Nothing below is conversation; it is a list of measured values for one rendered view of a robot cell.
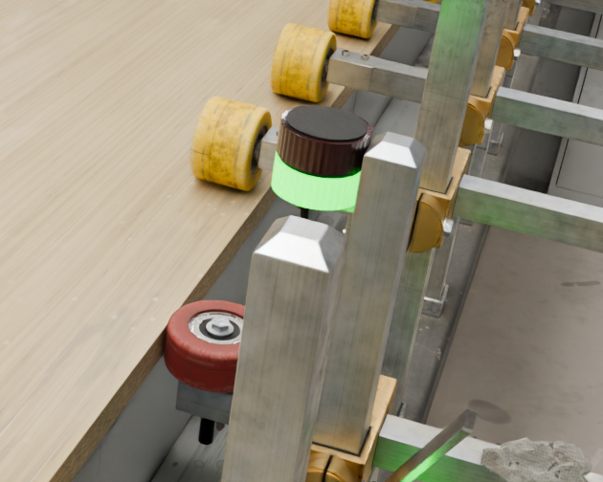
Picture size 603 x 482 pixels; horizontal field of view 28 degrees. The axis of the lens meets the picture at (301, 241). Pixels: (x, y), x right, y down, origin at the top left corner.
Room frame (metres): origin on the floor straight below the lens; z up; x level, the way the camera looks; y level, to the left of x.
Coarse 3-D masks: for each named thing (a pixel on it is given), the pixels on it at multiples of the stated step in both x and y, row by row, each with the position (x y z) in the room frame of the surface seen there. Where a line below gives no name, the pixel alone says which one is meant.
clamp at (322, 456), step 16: (384, 384) 0.78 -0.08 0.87; (384, 400) 0.76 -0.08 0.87; (384, 416) 0.74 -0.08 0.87; (368, 432) 0.71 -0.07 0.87; (320, 448) 0.69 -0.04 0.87; (368, 448) 0.70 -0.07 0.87; (320, 464) 0.67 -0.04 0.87; (336, 464) 0.67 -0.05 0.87; (352, 464) 0.68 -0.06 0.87; (368, 464) 0.70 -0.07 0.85; (320, 480) 0.66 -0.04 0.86; (336, 480) 0.66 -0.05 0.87; (352, 480) 0.67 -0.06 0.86
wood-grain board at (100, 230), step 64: (0, 0) 1.43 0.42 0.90; (64, 0) 1.47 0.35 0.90; (128, 0) 1.51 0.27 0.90; (192, 0) 1.55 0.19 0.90; (256, 0) 1.60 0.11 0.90; (320, 0) 1.64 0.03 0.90; (0, 64) 1.23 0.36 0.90; (64, 64) 1.26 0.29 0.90; (128, 64) 1.29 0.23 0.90; (192, 64) 1.32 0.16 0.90; (256, 64) 1.35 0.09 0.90; (0, 128) 1.07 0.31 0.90; (64, 128) 1.09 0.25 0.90; (128, 128) 1.11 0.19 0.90; (192, 128) 1.14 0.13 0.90; (0, 192) 0.94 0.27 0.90; (64, 192) 0.96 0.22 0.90; (128, 192) 0.97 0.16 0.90; (192, 192) 1.00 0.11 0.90; (256, 192) 1.02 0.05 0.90; (0, 256) 0.83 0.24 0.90; (64, 256) 0.84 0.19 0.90; (128, 256) 0.86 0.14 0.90; (192, 256) 0.88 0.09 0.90; (0, 320) 0.74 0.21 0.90; (64, 320) 0.75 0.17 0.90; (128, 320) 0.77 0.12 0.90; (0, 384) 0.66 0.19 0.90; (64, 384) 0.67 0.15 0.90; (128, 384) 0.70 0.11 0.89; (0, 448) 0.60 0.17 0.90; (64, 448) 0.61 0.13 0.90
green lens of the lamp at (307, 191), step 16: (288, 176) 0.69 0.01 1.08; (304, 176) 0.69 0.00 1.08; (352, 176) 0.70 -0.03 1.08; (288, 192) 0.69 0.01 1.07; (304, 192) 0.69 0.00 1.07; (320, 192) 0.69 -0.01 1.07; (336, 192) 0.69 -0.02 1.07; (352, 192) 0.70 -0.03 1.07; (320, 208) 0.69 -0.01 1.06; (336, 208) 0.69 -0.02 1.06
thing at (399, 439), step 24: (192, 408) 0.75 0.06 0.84; (216, 408) 0.75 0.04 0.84; (384, 432) 0.73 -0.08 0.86; (408, 432) 0.74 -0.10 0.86; (432, 432) 0.74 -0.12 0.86; (384, 456) 0.72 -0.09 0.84; (408, 456) 0.72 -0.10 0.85; (456, 456) 0.72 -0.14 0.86; (480, 456) 0.72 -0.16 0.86; (432, 480) 0.72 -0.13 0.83; (456, 480) 0.71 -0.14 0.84; (480, 480) 0.71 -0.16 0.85; (504, 480) 0.71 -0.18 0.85; (600, 480) 0.71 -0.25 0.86
